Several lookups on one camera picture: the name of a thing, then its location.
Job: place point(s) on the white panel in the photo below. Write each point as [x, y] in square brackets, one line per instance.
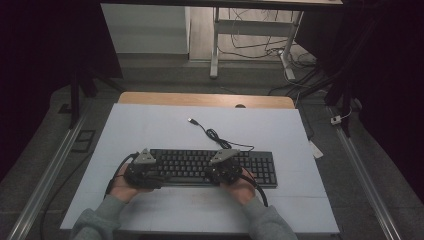
[143, 30]

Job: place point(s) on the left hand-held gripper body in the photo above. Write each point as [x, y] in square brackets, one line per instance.
[138, 175]

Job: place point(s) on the wooden table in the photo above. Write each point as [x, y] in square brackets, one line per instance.
[200, 100]

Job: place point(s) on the white paper tag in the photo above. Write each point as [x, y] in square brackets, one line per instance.
[316, 150]

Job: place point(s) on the white-legged desk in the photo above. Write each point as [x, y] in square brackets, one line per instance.
[253, 28]

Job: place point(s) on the person's right hand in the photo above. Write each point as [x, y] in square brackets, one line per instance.
[241, 193]

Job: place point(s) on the black keyboard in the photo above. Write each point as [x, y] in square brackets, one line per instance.
[193, 166]

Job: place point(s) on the small white box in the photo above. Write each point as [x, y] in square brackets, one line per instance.
[335, 120]

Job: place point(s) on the white board table cover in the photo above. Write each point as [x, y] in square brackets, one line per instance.
[160, 126]

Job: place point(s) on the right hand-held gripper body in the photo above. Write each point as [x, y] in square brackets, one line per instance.
[228, 171]

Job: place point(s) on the person's left hand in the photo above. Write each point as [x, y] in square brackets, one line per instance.
[121, 190]

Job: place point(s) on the dark curtain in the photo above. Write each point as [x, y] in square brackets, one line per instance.
[40, 66]
[390, 83]

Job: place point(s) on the black table grommet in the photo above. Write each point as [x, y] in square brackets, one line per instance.
[240, 106]

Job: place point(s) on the aluminium floor rail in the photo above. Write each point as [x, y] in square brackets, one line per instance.
[363, 173]
[46, 180]

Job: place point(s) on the black metal stand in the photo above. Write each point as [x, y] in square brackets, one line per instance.
[345, 96]
[75, 96]

